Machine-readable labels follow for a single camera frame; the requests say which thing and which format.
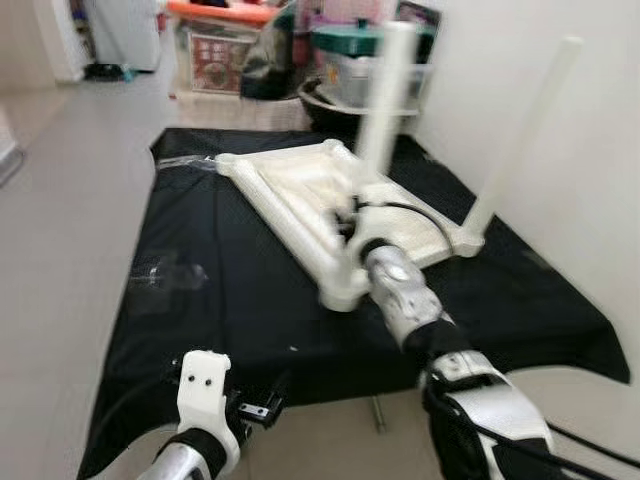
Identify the white plastic table top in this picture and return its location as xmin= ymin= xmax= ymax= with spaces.
xmin=213 ymin=138 xmax=489 ymax=313

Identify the black tablecloth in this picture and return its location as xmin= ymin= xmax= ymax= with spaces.
xmin=78 ymin=125 xmax=633 ymax=479

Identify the clear plastic container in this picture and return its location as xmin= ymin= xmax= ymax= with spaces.
xmin=320 ymin=50 xmax=436 ymax=106

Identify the clear tape patch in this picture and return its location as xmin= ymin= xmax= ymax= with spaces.
xmin=128 ymin=252 xmax=209 ymax=293

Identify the beige fabric bench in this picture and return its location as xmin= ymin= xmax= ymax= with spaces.
xmin=170 ymin=85 xmax=306 ymax=131

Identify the clear tape strip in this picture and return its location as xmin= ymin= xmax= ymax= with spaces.
xmin=160 ymin=155 xmax=221 ymax=173

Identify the green pot with lid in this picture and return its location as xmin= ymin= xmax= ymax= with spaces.
xmin=310 ymin=20 xmax=436 ymax=56

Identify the shiny black bag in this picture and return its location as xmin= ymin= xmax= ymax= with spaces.
xmin=240 ymin=0 xmax=301 ymax=101

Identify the white appliance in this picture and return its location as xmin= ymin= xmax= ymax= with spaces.
xmin=85 ymin=0 xmax=166 ymax=71

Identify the black mop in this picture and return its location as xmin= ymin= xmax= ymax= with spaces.
xmin=80 ymin=0 xmax=131 ymax=81

